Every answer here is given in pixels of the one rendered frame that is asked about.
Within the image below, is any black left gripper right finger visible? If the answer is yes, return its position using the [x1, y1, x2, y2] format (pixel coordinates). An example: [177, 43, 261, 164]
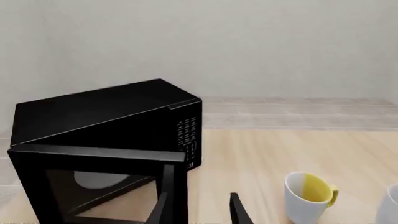
[229, 192, 254, 224]

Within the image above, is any white and yellow mug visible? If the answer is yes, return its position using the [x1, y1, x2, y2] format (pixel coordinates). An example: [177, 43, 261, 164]
[284, 172, 340, 223]

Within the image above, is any grey round microwave turntable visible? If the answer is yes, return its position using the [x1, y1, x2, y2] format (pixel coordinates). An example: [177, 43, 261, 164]
[73, 171, 129, 190]

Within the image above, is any black microwave oven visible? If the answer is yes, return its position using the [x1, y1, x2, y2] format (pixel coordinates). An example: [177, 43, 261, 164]
[10, 78, 203, 220]

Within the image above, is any black microwave door handle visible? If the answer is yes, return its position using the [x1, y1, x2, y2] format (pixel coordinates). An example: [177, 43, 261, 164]
[162, 164, 175, 195]

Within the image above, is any black microwave door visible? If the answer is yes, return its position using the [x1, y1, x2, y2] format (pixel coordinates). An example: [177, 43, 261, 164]
[7, 144, 189, 224]

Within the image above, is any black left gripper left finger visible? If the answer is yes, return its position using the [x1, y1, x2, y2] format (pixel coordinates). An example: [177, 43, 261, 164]
[145, 191, 169, 224]

